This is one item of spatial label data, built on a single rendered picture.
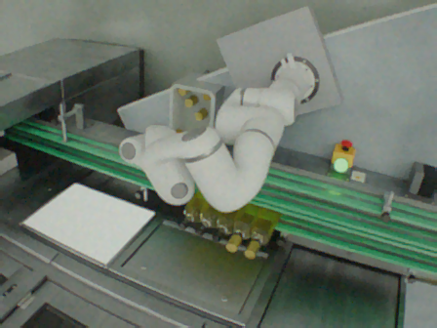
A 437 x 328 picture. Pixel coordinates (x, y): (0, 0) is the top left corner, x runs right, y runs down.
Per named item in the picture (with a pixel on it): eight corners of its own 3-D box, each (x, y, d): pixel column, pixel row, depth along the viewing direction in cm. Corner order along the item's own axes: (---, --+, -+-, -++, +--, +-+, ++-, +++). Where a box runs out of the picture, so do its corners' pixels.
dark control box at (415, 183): (407, 180, 121) (408, 192, 115) (414, 160, 117) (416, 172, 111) (429, 185, 119) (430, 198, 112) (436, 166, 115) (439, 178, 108)
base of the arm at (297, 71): (267, 57, 117) (255, 68, 105) (305, 48, 111) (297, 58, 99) (282, 102, 122) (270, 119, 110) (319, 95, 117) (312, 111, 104)
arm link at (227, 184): (260, 113, 76) (238, 151, 65) (285, 169, 81) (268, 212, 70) (204, 130, 83) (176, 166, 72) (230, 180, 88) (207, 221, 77)
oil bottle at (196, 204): (208, 189, 142) (180, 222, 125) (209, 177, 139) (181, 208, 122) (222, 193, 140) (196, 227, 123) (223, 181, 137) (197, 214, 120)
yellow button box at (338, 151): (332, 159, 130) (329, 169, 124) (337, 141, 126) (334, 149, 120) (351, 164, 128) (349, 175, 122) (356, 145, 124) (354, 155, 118)
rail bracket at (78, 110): (87, 125, 167) (53, 145, 149) (84, 90, 159) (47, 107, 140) (95, 127, 165) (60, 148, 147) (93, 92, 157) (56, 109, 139)
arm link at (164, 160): (219, 161, 94) (191, 108, 88) (252, 190, 74) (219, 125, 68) (161, 195, 91) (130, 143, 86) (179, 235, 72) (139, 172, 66)
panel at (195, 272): (75, 185, 158) (19, 228, 131) (74, 180, 157) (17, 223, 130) (278, 258, 130) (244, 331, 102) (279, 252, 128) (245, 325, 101)
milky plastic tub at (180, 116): (179, 131, 151) (169, 140, 144) (181, 76, 140) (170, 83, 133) (219, 141, 145) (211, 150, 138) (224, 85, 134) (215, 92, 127)
